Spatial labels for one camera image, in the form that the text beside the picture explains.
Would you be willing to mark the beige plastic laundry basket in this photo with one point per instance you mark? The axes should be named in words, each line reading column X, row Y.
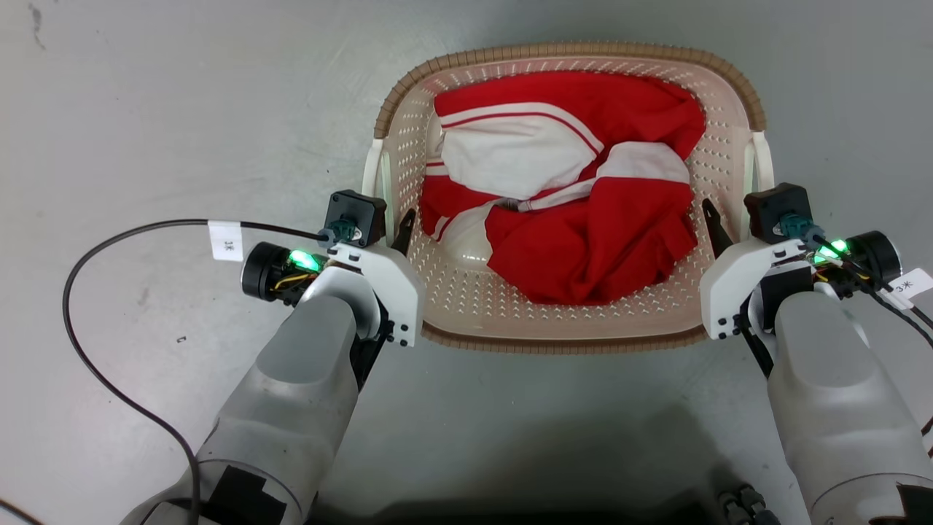
column 466, row 292

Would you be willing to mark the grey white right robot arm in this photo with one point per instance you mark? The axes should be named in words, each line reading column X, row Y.
column 838, row 408

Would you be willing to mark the grey robot base connectors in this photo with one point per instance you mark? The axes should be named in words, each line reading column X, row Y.
column 743, row 504

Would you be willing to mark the red and white garment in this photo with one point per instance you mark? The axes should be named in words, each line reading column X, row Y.
column 598, row 240

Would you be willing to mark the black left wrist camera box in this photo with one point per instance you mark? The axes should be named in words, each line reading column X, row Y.
column 361, row 211

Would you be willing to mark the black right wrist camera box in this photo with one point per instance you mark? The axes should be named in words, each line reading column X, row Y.
column 776, row 208

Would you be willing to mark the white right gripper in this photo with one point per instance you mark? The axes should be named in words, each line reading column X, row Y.
column 729, row 292

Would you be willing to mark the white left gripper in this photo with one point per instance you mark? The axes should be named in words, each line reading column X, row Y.
column 397, row 292

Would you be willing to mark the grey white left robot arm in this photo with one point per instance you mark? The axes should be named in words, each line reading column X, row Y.
column 291, row 408

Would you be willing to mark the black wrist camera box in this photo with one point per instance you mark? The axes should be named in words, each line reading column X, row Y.
column 776, row 208
column 361, row 211

